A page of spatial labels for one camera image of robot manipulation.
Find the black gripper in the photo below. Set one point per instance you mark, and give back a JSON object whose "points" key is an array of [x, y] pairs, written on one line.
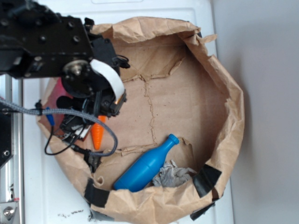
{"points": [[104, 103]]}

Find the orange toy carrot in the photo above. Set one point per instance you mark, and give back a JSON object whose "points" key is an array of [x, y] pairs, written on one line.
{"points": [[97, 132]]}

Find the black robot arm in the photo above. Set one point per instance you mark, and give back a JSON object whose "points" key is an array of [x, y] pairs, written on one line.
{"points": [[36, 42]]}

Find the blue plastic toy bottle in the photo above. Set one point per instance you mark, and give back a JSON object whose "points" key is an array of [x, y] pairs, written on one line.
{"points": [[144, 169]]}

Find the metal frame rail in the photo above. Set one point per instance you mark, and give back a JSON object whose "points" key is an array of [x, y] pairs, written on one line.
{"points": [[11, 178]]}

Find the black mounting plate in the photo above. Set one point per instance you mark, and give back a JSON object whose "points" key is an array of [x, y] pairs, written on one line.
{"points": [[5, 135]]}

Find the brown paper bag tray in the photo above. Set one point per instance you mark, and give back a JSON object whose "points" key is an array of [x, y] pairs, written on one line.
{"points": [[173, 86]]}

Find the crumpled grey cloth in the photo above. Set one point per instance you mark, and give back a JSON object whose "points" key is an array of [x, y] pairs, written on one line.
{"points": [[171, 175]]}

